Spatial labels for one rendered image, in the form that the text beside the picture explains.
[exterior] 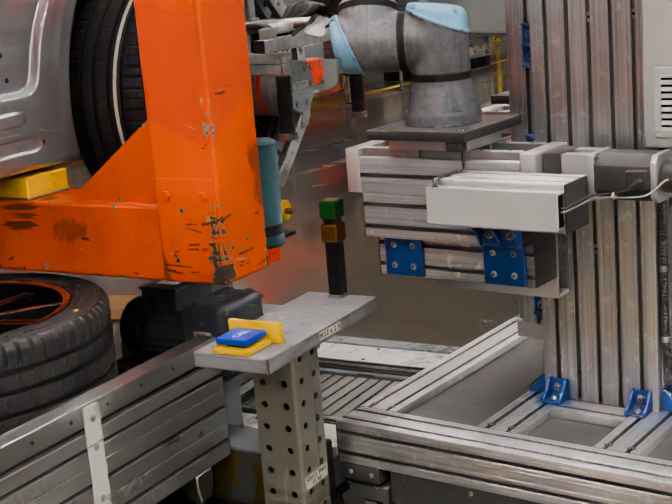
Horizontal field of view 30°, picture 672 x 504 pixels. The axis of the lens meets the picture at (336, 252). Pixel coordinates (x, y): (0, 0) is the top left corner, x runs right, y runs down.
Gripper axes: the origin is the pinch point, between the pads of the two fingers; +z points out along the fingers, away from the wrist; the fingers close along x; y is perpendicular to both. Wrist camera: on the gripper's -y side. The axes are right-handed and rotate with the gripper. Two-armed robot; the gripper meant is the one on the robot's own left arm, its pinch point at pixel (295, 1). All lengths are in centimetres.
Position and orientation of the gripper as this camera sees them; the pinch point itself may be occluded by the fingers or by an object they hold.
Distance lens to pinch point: 273.1
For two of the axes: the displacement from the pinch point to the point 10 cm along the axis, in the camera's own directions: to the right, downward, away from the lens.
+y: 6.5, 4.3, -6.3
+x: -1.7, 8.9, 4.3
